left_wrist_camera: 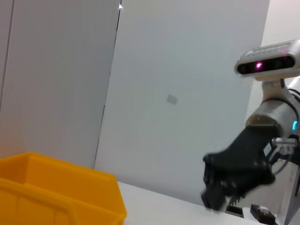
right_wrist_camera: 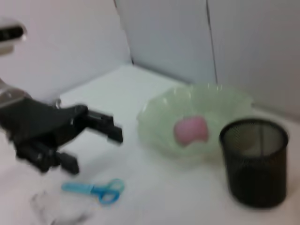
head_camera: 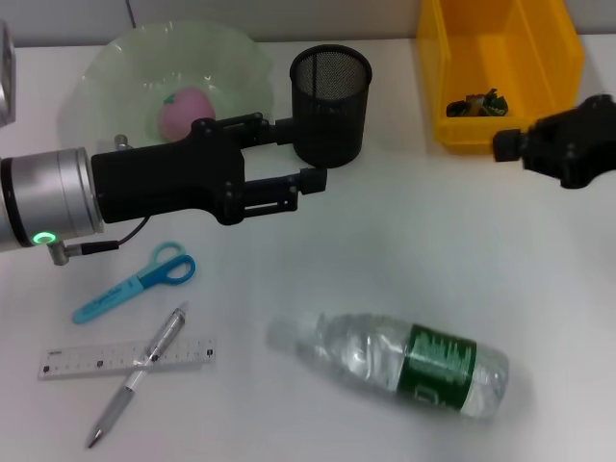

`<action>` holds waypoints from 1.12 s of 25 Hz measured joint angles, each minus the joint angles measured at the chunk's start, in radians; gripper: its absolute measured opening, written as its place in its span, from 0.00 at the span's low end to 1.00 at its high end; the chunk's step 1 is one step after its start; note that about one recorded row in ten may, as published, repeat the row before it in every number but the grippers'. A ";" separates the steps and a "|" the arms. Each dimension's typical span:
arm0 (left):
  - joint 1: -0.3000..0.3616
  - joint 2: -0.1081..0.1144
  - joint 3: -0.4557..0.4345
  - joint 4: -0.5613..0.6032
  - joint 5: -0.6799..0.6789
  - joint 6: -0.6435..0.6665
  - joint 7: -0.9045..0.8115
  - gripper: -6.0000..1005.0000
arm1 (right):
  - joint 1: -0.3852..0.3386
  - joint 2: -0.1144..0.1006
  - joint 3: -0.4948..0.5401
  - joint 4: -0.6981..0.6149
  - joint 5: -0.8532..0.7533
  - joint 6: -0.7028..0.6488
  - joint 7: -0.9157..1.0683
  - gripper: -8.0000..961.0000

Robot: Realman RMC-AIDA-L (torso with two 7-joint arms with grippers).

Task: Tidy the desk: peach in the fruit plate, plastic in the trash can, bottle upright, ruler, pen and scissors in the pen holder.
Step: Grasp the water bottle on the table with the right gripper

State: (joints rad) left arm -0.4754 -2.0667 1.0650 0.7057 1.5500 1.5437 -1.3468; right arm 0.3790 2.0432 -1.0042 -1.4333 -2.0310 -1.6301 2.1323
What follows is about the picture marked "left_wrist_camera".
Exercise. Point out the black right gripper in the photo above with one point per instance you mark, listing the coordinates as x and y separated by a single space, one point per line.
239 164

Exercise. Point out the black box with white part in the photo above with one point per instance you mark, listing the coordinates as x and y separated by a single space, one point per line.
262 213

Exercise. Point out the small black box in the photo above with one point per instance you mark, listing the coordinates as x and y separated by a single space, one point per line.
235 211

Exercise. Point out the yellow plastic storage bin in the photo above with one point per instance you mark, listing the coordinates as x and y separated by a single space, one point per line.
58 187

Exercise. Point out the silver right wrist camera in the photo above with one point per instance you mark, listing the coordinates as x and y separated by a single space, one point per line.
267 63

